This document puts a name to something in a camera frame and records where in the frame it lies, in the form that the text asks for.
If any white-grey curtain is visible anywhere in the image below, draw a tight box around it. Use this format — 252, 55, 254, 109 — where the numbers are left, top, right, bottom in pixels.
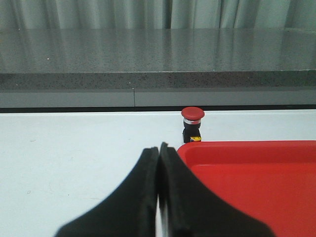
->
0, 0, 316, 30

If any grey granite counter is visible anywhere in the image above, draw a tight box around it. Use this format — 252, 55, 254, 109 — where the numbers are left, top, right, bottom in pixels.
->
0, 29, 316, 110

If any red plastic tray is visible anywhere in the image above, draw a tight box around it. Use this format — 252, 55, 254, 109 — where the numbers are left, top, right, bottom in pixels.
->
178, 140, 316, 237

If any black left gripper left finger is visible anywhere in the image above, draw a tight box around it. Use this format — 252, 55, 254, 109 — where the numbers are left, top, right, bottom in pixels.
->
56, 147, 158, 237

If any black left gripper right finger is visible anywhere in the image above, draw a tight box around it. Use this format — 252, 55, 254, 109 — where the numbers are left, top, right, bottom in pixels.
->
158, 143, 275, 237

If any red mushroom push button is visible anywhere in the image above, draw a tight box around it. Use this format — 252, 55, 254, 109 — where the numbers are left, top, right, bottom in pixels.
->
181, 107, 205, 144

